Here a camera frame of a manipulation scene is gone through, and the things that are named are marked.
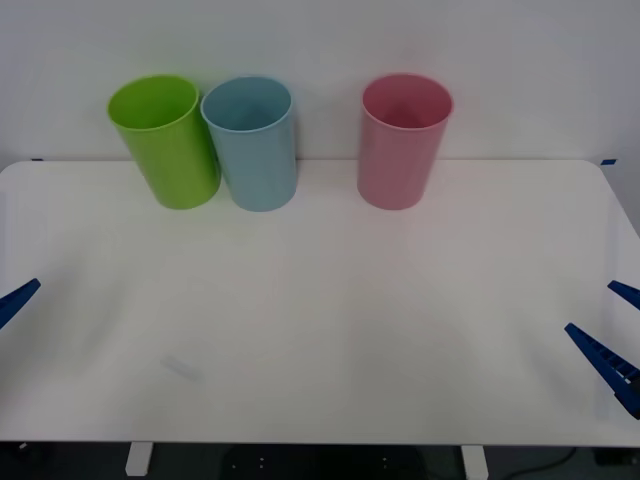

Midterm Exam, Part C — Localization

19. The pale blue plastic bin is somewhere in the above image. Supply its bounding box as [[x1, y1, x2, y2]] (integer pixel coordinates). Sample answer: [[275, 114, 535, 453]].
[[199, 75, 300, 213]]

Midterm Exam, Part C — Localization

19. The white table leg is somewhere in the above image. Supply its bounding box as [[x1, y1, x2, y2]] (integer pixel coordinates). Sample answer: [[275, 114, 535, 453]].
[[460, 444, 489, 480], [124, 442, 154, 477]]

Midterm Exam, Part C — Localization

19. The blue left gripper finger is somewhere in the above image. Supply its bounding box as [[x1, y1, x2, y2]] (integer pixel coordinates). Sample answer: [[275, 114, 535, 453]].
[[0, 278, 42, 332]]

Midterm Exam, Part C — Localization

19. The pink plastic bin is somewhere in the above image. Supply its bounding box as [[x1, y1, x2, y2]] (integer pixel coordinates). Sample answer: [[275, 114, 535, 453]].
[[356, 72, 455, 211]]

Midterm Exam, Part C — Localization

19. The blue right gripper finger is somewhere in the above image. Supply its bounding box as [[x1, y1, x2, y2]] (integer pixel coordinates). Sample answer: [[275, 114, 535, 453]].
[[564, 322, 640, 420], [607, 280, 640, 312]]

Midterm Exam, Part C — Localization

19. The green plastic bin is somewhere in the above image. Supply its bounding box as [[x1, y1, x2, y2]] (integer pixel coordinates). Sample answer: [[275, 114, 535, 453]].
[[106, 73, 222, 211]]

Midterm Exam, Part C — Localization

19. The black floor cable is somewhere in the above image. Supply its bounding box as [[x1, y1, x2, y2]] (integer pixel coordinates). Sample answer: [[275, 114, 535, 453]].
[[499, 446, 577, 480]]

